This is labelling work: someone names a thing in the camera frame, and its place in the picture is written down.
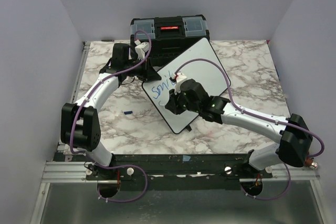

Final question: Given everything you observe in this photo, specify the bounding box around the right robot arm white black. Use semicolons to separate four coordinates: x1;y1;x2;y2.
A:
165;79;312;178

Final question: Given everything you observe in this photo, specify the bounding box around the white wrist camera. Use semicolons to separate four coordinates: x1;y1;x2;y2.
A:
170;72;188;94
134;39;150;60

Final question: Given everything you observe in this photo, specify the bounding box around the black plastic toolbox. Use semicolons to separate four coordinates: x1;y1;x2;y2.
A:
130;15;210;67

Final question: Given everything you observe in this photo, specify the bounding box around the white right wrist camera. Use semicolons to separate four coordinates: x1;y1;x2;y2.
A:
170;72;188;94

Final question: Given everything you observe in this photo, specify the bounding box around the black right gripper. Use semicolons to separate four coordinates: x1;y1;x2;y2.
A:
166;86;201;115

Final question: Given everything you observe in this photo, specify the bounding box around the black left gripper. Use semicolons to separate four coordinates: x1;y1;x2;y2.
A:
124;56;161;81

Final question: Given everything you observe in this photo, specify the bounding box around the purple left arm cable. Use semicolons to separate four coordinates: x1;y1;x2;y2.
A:
68;30;153;204

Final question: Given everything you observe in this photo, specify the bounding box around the aluminium frame rail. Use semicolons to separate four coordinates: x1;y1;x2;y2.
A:
30;41;91;223

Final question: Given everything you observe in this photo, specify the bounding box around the white whiteboard with black rim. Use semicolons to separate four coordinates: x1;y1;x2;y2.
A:
142;38;230;134

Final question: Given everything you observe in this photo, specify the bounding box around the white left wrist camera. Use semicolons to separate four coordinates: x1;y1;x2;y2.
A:
134;39;150;60

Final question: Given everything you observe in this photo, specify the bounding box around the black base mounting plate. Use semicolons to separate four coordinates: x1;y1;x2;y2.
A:
86;154;272;191

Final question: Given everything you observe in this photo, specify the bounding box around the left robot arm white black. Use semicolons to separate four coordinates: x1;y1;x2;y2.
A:
60;40;160;179

